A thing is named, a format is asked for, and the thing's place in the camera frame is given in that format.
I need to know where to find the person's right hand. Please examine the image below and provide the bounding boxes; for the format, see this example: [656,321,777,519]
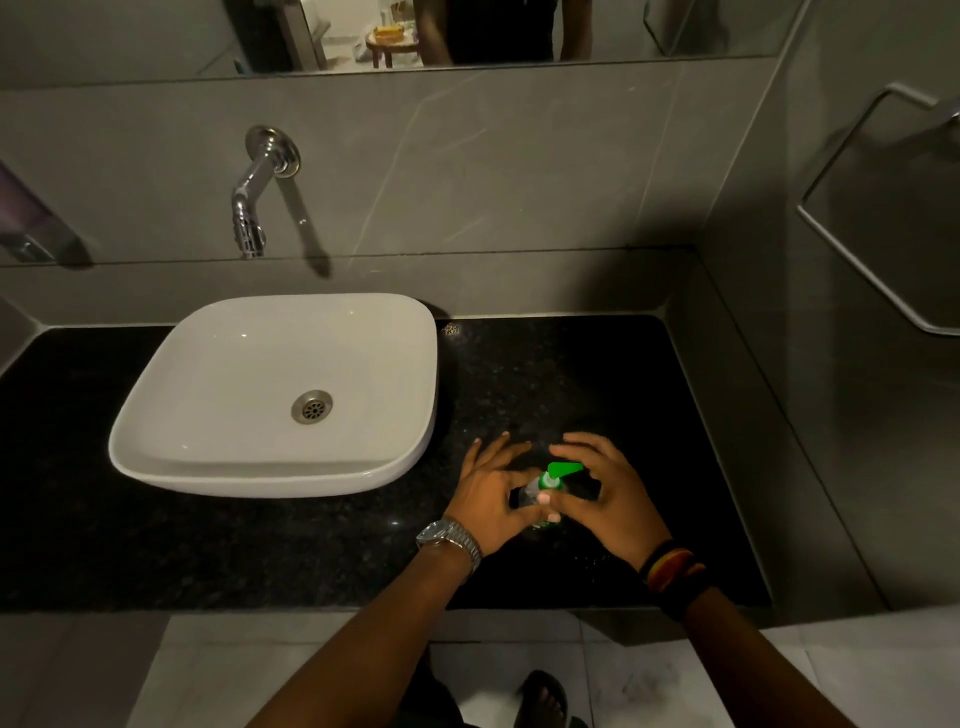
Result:
[547,431,674,573]

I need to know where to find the person's left hand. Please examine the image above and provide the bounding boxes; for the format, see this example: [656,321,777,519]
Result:
[442,431,562,560]

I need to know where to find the green pump soap bottle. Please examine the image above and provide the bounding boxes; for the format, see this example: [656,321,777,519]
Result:
[519,462,586,531]

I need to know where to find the person's right forearm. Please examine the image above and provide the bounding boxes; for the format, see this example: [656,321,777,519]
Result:
[681,588,860,728]

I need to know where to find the person's left forearm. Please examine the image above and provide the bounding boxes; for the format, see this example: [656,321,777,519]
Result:
[246,551,472,728]

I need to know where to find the silver metal wristwatch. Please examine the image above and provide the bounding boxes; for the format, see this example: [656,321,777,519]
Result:
[415,518,483,576]

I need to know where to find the striped red yellow wristband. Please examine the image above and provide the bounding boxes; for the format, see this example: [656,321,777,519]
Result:
[639,541,697,595]

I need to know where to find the black wristband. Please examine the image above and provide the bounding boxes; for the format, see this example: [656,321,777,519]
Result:
[658,564,715,624]

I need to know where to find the chrome sink drain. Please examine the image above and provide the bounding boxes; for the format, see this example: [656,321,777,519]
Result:
[291,389,336,426]

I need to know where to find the black sandal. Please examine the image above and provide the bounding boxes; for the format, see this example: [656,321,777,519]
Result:
[513,669,573,728]

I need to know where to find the white ceramic sink basin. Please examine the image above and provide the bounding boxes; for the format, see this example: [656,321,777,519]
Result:
[108,292,441,501]

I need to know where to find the chrome towel ring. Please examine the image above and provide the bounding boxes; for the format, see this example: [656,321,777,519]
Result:
[795,81,960,338]

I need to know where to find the chrome wall tap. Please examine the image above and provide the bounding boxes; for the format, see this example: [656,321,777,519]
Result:
[230,124,302,261]

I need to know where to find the wall mirror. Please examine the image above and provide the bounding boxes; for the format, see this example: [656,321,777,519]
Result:
[0,0,813,79]

